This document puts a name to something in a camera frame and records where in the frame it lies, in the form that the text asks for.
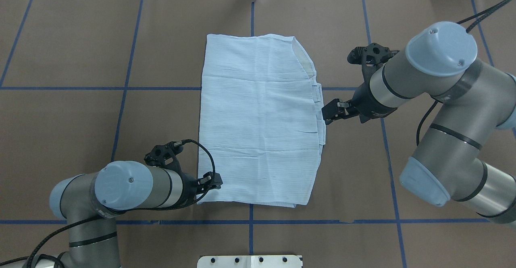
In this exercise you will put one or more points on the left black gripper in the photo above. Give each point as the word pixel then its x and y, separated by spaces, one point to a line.
pixel 186 188

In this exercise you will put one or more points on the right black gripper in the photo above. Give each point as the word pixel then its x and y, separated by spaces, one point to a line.
pixel 364 102

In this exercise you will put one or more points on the light blue button shirt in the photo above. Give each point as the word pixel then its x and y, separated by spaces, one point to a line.
pixel 260 119

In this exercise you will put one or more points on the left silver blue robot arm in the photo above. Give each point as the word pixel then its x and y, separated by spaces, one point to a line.
pixel 90 204

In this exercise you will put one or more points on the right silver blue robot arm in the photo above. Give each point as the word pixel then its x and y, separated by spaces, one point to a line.
pixel 476 99

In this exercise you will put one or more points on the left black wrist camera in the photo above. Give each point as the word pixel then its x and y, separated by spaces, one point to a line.
pixel 165 156

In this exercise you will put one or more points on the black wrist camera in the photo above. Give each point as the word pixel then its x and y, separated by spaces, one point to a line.
pixel 165 156
pixel 371 58

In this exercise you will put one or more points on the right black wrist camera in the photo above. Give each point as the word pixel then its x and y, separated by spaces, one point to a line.
pixel 371 58

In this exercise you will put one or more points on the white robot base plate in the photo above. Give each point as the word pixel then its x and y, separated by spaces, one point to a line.
pixel 251 261

